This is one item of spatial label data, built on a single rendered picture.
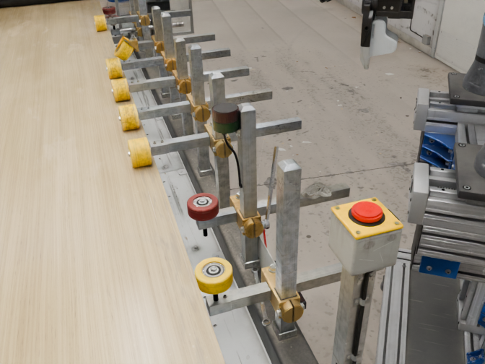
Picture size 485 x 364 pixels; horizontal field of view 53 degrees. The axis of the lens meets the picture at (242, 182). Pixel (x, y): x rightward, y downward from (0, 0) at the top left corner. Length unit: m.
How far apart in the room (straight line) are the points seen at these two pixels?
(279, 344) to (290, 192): 0.40
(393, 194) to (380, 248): 2.29
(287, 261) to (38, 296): 0.51
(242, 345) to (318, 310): 0.97
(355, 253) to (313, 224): 2.00
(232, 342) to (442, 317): 0.95
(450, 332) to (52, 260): 1.38
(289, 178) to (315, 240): 1.66
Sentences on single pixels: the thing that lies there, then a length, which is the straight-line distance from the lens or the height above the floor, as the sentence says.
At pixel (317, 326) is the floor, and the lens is 2.13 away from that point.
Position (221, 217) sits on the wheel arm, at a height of 0.86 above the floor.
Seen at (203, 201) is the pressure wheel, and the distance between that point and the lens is 1.23.
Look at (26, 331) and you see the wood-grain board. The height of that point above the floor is 0.90.
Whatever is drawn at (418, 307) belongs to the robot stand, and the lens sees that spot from 1.99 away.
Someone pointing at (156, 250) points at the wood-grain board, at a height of 0.90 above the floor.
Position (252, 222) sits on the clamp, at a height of 0.87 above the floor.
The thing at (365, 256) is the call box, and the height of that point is 1.18.
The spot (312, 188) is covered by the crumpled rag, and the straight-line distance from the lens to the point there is 1.33.
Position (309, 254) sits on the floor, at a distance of 2.45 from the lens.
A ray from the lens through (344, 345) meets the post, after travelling 0.81.
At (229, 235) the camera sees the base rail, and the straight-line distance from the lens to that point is 1.45.
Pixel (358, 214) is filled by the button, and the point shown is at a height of 1.23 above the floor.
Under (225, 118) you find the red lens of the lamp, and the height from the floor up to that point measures 1.16.
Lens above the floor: 1.61
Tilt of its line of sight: 33 degrees down
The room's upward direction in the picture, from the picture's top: 2 degrees counter-clockwise
